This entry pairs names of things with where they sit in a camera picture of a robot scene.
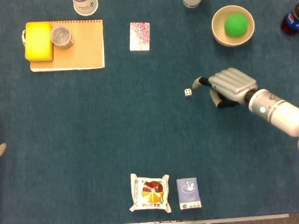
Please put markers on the upturned white paper cup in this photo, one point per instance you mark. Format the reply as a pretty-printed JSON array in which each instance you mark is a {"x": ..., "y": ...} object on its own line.
[{"x": 85, "y": 5}]

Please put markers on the yellow sponge block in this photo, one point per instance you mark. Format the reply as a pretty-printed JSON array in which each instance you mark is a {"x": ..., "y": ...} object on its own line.
[{"x": 38, "y": 41}]

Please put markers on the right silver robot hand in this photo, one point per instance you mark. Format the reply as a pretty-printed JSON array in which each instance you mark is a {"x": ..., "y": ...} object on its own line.
[{"x": 232, "y": 83}]

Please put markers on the blue tissue pack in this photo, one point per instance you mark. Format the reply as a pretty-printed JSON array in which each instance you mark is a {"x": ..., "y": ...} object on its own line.
[{"x": 188, "y": 194}]

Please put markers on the white snack packet fruit print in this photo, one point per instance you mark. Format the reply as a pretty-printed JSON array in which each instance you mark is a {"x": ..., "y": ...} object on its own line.
[{"x": 150, "y": 192}]

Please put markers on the red patterned white card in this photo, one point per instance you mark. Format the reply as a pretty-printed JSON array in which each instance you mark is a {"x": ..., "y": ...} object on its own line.
[{"x": 139, "y": 36}]

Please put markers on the cola bottle blue cap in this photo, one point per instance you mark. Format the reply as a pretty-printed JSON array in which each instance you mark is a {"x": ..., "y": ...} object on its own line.
[{"x": 293, "y": 21}]

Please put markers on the kraft spiral notebook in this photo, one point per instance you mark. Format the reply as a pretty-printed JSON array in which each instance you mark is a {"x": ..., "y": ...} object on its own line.
[{"x": 84, "y": 55}]

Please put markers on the beige bowl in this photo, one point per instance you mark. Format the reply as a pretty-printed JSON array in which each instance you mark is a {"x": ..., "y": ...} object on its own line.
[{"x": 218, "y": 32}]

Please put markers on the teal table cloth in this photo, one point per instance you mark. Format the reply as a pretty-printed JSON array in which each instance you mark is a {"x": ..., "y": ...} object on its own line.
[{"x": 89, "y": 134}]

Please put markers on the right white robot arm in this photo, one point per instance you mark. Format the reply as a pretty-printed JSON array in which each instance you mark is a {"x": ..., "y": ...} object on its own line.
[{"x": 280, "y": 115}]

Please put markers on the small white die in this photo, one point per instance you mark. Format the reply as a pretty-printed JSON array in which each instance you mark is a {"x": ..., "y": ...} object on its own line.
[{"x": 188, "y": 92}]

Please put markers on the green ball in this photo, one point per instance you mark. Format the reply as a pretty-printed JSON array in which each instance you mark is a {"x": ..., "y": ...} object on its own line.
[{"x": 235, "y": 25}]

